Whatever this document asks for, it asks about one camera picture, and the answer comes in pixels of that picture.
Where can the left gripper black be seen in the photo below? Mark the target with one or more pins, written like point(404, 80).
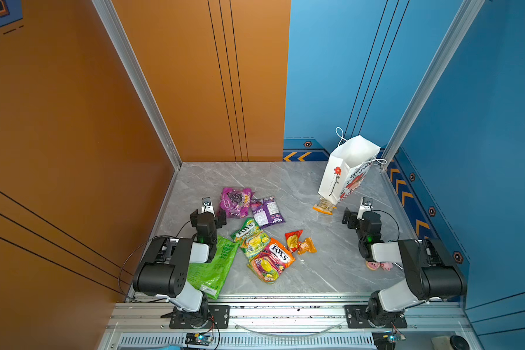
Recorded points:
point(221, 218)

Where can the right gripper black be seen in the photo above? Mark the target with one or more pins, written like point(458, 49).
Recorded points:
point(347, 217)

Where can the purple grape candy bag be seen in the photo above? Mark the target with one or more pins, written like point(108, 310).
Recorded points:
point(235, 202)

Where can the green Lay's chips bag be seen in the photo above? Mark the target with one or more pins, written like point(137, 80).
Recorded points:
point(210, 277)

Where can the white floral paper bag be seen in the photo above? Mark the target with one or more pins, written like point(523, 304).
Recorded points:
point(347, 166)

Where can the orange Fox's fruits candy bag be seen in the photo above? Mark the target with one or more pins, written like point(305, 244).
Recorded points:
point(271, 262)

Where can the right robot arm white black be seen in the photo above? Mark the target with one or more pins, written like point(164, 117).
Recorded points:
point(430, 272)

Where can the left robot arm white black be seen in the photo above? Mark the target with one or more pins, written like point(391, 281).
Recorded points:
point(163, 270)

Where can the green Fox's candy bag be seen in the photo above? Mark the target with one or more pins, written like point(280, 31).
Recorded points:
point(251, 238)

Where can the clear orange cracker packet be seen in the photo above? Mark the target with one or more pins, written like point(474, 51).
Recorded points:
point(324, 206)

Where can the purple white snack packet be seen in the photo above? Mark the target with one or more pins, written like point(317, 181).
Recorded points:
point(266, 211)

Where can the orange small candy packet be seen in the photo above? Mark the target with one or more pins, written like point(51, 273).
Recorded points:
point(306, 246)

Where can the red small snack packet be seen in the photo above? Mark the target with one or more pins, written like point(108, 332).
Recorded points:
point(293, 240)

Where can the left electronics board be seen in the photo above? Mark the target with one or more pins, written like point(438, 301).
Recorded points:
point(199, 339)

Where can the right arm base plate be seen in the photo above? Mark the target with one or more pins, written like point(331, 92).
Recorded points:
point(360, 316)

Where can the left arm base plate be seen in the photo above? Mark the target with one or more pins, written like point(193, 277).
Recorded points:
point(220, 314)

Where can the aluminium front rail frame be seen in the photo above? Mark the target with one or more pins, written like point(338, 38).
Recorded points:
point(287, 321)

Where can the left aluminium corner post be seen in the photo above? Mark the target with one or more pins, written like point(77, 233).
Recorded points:
point(113, 25)

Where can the aluminium corner post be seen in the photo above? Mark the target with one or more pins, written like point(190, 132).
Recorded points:
point(113, 25)
point(456, 32)

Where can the right aluminium corner post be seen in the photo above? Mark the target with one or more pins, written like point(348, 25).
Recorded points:
point(456, 32)

